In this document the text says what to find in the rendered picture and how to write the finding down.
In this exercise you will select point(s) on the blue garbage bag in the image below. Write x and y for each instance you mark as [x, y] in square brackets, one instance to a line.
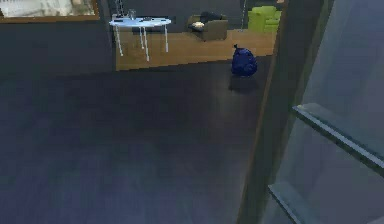
[244, 62]

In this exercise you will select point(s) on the brown armchair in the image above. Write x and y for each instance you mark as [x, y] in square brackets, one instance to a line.
[215, 29]

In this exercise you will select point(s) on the white cushion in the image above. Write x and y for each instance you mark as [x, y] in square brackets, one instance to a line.
[198, 24]

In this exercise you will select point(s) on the white round table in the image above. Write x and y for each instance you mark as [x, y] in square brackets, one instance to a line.
[140, 22]

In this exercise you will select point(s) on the clear glass vase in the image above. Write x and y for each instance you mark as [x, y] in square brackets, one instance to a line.
[132, 14]

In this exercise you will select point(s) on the green armchair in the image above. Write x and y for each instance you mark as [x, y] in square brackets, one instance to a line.
[263, 18]

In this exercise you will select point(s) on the wood framed picture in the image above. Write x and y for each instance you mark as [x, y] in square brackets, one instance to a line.
[46, 8]

